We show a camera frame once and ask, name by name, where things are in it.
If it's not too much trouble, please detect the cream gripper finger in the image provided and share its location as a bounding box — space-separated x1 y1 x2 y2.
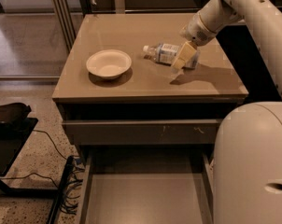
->
171 42 198 70

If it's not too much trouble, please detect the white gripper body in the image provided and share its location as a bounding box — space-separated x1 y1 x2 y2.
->
179 12 217 47

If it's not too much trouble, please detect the blue plastic bottle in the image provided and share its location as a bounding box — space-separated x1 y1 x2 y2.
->
142 42 201 70

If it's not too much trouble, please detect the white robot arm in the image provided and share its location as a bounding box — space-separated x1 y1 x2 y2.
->
172 0 282 224

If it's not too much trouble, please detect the grey drawer cabinet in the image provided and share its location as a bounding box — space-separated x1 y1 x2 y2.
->
51 13 249 224

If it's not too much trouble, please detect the top grey drawer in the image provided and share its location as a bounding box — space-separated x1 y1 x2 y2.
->
63 119 221 146

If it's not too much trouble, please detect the open middle grey drawer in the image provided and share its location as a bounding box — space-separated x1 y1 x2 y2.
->
75 151 213 224

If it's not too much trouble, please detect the white bowl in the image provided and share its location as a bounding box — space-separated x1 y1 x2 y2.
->
86 49 132 79

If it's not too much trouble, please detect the black power strip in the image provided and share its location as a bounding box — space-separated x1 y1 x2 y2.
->
46 156 74 224

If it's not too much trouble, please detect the black side table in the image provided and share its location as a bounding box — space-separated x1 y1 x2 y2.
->
0 103 57 199

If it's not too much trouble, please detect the metal frame post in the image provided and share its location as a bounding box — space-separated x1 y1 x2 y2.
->
51 0 76 52

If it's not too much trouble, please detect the black cable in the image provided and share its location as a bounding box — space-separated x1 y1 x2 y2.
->
33 129 69 161

